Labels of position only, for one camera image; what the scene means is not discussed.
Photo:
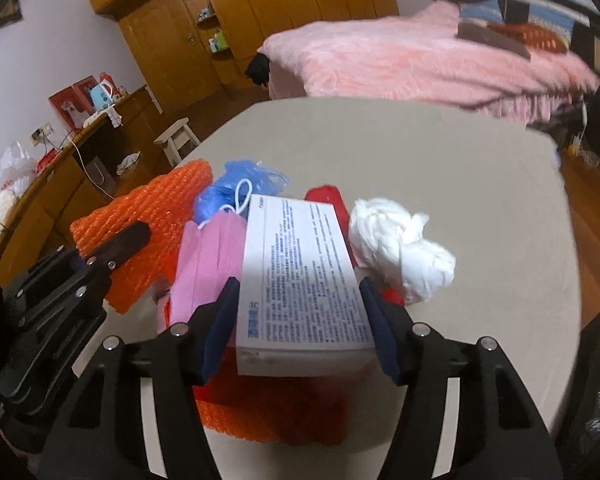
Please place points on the black cloth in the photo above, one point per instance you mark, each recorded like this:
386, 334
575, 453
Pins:
259, 70

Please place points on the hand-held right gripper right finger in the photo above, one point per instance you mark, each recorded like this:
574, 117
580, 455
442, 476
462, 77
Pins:
382, 335

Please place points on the white wooden stool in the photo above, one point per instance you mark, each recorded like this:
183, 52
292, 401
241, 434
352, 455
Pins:
177, 135

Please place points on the white printed cardboard box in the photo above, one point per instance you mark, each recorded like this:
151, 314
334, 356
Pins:
300, 280

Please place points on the crumpled white cloth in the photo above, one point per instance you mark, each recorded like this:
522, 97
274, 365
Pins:
127, 162

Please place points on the wooden sideboard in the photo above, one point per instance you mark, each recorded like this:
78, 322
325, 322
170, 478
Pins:
45, 200

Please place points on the white plastic bag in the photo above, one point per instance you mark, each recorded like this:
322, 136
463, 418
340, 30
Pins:
12, 162

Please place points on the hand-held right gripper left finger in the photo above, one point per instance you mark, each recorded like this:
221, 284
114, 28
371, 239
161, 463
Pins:
220, 340

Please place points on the blue pillow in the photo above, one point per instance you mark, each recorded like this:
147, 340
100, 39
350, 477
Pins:
550, 20
480, 12

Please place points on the light blue kettle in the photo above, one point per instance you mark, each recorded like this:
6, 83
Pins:
102, 95

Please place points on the pink face mask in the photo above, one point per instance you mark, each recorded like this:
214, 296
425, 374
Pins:
205, 260

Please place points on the bed with pink blanket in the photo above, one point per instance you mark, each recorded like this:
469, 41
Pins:
380, 60

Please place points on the brown folded cloth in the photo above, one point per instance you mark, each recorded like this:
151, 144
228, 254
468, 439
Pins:
485, 35

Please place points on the red cloth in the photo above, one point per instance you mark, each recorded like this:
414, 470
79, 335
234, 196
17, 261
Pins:
325, 196

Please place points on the orange patterned pillow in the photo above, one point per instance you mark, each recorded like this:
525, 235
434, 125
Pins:
540, 37

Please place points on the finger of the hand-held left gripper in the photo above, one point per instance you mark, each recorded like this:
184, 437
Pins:
127, 240
55, 267

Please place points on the blue plastic bag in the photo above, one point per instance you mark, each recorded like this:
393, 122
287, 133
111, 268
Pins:
220, 195

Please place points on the small white cloth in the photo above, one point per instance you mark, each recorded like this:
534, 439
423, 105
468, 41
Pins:
114, 116

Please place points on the crumpled white tissue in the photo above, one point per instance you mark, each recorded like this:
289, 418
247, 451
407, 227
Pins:
395, 245

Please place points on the wall power outlet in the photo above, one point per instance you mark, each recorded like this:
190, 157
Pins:
41, 133

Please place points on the black bed headboard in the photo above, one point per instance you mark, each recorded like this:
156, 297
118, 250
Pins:
587, 25

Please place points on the red photo box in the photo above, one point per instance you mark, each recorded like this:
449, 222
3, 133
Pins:
82, 87
67, 107

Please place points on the small red box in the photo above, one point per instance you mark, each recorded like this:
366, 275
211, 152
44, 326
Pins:
47, 160

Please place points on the grey paper bag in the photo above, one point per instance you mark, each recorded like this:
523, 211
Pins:
100, 177

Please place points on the wooden door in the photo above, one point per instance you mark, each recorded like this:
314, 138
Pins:
165, 45

